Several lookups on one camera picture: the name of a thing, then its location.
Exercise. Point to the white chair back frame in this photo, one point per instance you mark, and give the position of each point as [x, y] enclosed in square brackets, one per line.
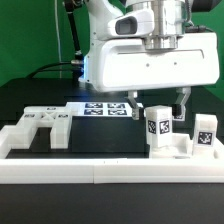
[58, 119]

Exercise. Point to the white tagged cube far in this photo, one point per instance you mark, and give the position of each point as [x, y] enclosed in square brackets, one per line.
[179, 117]

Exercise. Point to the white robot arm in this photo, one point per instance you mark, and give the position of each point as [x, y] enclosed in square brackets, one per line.
[189, 6]

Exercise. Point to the black camera stand pole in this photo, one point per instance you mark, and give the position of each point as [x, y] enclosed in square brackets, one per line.
[70, 6]

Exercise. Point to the white marker sheet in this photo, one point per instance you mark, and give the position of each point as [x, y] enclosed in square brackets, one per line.
[100, 109]

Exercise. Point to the white U-shaped fence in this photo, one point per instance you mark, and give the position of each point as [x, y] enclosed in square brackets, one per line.
[101, 171]

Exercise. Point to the white chair seat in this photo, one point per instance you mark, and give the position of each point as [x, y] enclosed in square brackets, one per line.
[182, 147]

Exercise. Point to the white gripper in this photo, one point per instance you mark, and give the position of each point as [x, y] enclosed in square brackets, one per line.
[147, 48]

